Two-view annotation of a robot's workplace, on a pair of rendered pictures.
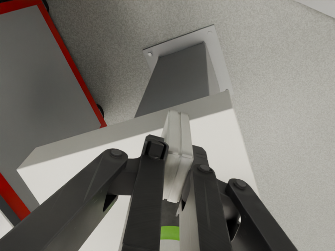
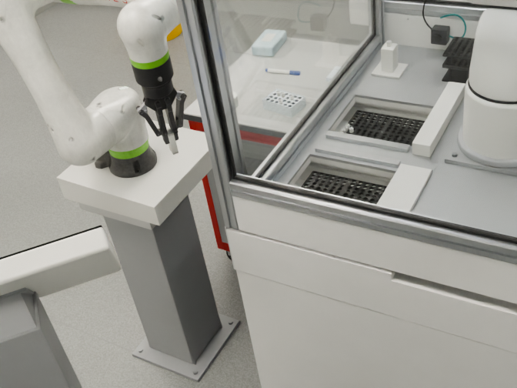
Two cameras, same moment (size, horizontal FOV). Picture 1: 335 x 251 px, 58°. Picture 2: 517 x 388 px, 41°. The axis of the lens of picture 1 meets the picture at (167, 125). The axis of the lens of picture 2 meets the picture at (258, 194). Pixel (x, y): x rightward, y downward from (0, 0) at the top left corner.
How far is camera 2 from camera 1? 166 cm
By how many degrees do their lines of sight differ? 28
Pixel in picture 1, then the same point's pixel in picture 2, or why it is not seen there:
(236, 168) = (131, 194)
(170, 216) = (143, 158)
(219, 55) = (172, 366)
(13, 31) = not seen: hidden behind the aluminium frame
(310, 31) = not seen: outside the picture
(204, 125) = (159, 196)
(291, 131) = not seen: hidden behind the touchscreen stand
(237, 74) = (143, 369)
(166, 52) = (218, 334)
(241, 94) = (125, 360)
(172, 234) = (138, 150)
